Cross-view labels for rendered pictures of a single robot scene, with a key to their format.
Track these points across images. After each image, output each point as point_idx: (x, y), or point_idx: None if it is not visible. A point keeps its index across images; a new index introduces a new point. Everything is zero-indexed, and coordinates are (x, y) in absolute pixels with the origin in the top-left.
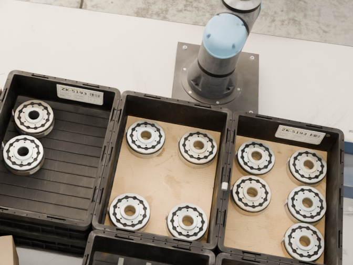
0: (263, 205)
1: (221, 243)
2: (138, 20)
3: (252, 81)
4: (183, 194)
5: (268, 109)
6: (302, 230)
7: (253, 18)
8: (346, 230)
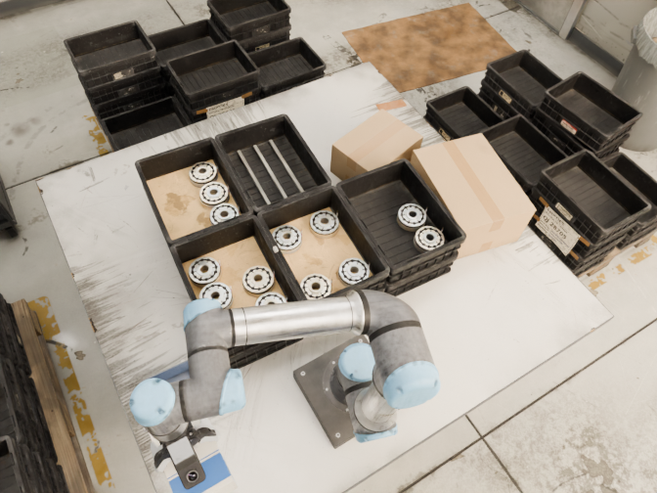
0: (244, 275)
1: (254, 218)
2: (458, 411)
3: (321, 408)
4: (302, 258)
5: (293, 404)
6: (209, 276)
7: (352, 407)
8: (179, 342)
